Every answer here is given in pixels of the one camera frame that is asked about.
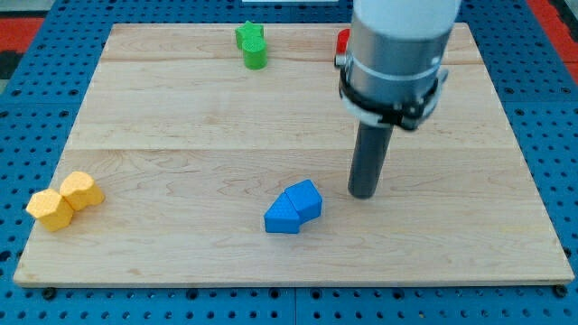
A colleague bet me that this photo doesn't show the blue cube block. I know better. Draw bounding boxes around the blue cube block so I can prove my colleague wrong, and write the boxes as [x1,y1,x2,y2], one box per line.
[284,179,323,224]

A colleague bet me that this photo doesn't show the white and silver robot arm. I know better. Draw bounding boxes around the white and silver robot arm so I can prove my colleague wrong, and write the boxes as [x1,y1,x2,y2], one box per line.
[336,0,461,131]

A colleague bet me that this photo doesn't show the blue triangle block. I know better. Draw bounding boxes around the blue triangle block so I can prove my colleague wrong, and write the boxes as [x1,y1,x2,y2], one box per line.
[264,193,301,234]

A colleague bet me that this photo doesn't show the light wooden board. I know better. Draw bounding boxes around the light wooden board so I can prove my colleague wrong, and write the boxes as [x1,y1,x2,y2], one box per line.
[14,23,574,288]

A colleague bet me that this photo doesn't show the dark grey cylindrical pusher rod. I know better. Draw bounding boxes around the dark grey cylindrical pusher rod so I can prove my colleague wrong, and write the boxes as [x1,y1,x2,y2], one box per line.
[348,123,393,200]

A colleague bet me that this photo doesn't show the green cylinder block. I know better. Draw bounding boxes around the green cylinder block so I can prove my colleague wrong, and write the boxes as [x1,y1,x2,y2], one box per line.
[241,37,267,70]

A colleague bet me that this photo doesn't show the green star block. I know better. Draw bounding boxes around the green star block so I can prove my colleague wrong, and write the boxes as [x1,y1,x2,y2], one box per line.
[235,21,265,50]

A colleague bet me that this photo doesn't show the red block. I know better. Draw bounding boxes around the red block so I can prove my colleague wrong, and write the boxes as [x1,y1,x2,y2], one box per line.
[336,28,350,55]

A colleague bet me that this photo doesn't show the yellow heart block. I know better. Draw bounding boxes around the yellow heart block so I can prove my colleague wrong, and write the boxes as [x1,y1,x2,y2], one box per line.
[59,172,105,211]

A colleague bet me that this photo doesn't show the yellow hexagon block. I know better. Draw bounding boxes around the yellow hexagon block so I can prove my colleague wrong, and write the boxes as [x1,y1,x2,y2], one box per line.
[25,189,74,232]

